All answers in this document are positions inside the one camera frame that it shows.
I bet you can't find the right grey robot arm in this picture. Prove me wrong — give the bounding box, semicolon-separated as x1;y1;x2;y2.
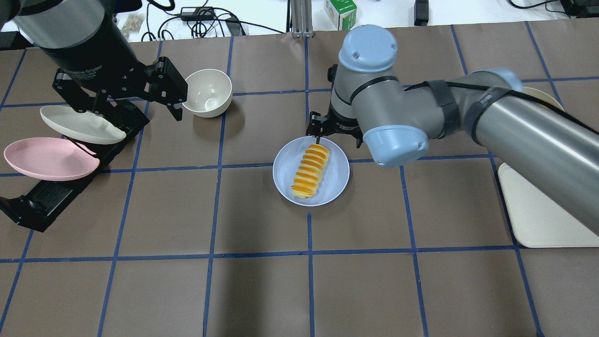
306;25;599;233

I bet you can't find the pink plate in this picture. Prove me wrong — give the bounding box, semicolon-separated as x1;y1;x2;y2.
3;137;100;182

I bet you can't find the black power adapter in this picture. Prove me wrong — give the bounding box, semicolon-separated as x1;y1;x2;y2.
178;6;216;22

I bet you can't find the cream plate in rack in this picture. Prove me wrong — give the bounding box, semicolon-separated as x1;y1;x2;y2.
39;105;126;145

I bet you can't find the blue plate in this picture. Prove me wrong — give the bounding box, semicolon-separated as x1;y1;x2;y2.
272;137;350;206

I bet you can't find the black dish rack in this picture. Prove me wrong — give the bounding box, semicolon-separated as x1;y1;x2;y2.
0;102;149;233

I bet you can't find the aluminium frame post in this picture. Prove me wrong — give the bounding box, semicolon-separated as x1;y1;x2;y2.
287;0;314;38

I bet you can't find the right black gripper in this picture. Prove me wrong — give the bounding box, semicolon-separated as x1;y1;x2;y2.
306;66;364;148

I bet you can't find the cream plate with lemon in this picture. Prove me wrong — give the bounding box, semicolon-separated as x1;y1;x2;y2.
522;86;565;111

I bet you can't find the cream bowl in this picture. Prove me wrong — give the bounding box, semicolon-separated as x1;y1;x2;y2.
183;69;233;118

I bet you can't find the cream rectangular tray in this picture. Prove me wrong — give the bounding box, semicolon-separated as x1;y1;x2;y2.
497;163;599;248

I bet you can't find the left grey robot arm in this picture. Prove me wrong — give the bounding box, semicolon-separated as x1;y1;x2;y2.
1;0;188;121

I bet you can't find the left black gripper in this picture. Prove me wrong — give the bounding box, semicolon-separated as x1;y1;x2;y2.
44;21;188;121

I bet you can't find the yellow sliced bread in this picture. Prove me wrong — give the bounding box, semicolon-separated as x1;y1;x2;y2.
291;144;330;198

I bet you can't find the green white box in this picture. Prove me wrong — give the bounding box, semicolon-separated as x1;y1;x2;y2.
323;0;358;30

